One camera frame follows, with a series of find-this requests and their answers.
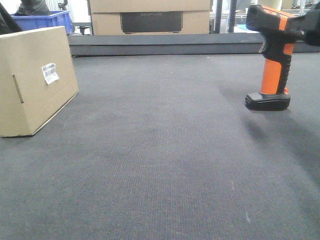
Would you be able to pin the large cardboard box background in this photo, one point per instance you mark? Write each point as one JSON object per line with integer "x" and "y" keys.
{"x": 149, "y": 17}

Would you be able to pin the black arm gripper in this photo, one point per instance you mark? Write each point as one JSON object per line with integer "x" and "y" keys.
{"x": 307, "y": 27}

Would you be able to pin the metal shelving in background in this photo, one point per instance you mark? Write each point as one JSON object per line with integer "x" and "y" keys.
{"x": 229, "y": 16}

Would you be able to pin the blue crate in background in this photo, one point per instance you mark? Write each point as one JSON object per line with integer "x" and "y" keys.
{"x": 57, "y": 18}

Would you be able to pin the person in black clothing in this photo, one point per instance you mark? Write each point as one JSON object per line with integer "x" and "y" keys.
{"x": 7, "y": 23}

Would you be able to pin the brown cardboard package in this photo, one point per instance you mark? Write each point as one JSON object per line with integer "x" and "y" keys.
{"x": 37, "y": 79}

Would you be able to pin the orange black barcode scanner gun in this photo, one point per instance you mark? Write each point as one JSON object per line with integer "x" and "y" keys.
{"x": 281, "y": 30}

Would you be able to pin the dark conveyor end rail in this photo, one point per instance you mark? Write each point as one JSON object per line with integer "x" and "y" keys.
{"x": 181, "y": 44}

